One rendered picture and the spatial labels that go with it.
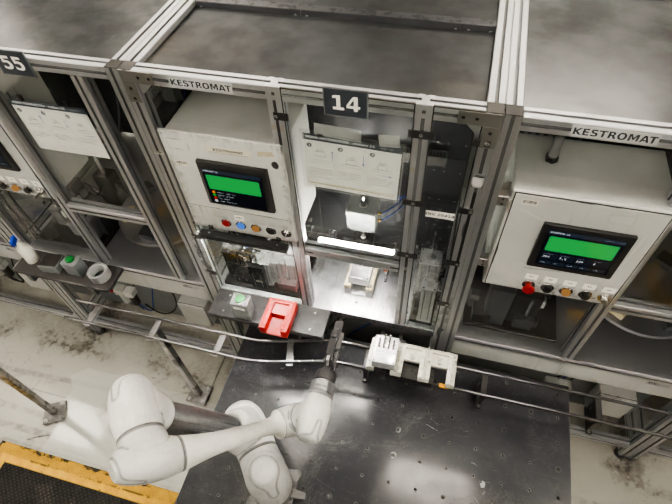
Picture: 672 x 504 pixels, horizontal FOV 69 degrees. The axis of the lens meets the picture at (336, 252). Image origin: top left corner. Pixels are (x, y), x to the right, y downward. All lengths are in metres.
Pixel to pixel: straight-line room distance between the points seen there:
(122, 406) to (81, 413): 1.83
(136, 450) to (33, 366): 2.26
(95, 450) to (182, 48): 2.31
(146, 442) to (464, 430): 1.31
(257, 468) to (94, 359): 1.85
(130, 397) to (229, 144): 0.80
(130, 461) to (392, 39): 1.40
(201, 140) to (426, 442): 1.48
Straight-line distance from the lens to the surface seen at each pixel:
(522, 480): 2.25
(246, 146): 1.57
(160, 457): 1.50
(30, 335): 3.84
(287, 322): 2.12
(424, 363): 2.11
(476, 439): 2.25
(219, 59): 1.60
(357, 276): 2.15
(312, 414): 1.72
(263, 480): 1.91
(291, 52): 1.59
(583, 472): 3.10
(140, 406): 1.54
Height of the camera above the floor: 2.78
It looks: 52 degrees down
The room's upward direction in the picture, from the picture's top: 4 degrees counter-clockwise
